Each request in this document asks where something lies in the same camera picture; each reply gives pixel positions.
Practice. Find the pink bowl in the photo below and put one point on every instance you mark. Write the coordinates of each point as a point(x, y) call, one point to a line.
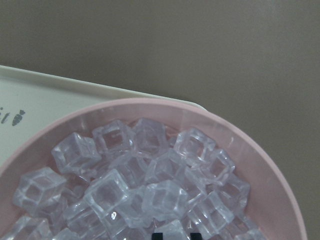
point(271, 204)

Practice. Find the pile of clear ice cubes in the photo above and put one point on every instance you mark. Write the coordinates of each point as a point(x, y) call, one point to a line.
point(125, 181)

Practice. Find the cream rabbit tray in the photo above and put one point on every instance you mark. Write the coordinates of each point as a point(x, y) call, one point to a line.
point(30, 101)

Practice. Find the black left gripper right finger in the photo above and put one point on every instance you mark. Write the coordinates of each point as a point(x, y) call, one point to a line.
point(195, 236)

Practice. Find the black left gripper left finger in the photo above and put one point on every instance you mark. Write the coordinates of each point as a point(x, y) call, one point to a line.
point(157, 236)

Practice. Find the single clear ice cube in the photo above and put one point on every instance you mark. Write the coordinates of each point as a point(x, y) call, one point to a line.
point(172, 231)

